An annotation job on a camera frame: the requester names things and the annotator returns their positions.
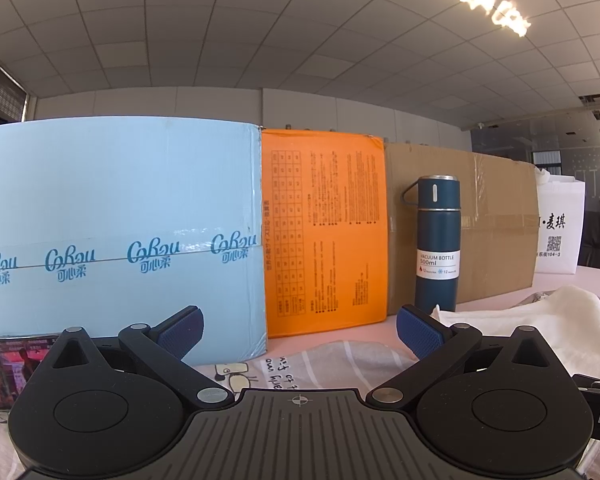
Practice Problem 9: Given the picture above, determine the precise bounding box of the dark blue vacuum bottle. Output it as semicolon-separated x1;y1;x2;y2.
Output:
401;175;462;314

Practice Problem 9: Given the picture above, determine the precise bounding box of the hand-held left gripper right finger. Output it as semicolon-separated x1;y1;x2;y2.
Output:
366;305;573;411

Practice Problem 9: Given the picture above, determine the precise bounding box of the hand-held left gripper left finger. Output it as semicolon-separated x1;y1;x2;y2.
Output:
27;305;236;411

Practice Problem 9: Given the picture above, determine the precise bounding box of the smartphone with lit screen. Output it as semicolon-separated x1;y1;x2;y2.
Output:
0;334;58;413

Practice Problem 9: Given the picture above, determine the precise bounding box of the white shopping bag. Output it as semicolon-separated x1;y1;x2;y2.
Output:
532;167;587;276

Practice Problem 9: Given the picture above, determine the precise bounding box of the grey striped cartoon bed sheet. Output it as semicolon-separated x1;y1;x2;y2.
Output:
0;340;421;480

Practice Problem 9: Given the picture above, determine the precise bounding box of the brown cardboard box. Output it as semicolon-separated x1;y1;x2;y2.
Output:
382;141;541;317

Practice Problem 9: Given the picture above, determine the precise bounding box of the orange printed envelope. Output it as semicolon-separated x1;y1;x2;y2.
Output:
260;129;390;339

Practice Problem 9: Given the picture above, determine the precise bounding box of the white cloth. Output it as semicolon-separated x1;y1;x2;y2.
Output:
430;285;600;393

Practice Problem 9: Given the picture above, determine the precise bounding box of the large light blue cardboard box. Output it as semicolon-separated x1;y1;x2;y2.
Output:
0;117;269;363

